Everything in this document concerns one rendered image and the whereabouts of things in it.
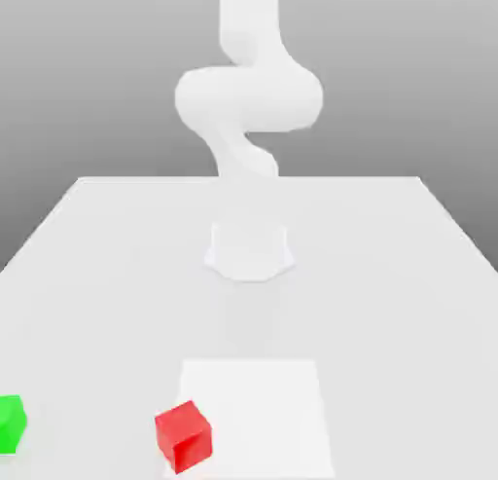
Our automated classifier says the small red cube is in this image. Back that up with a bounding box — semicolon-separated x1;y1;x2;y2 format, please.
154;399;214;476

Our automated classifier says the small green cube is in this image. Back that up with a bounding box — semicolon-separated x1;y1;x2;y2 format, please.
0;394;28;456

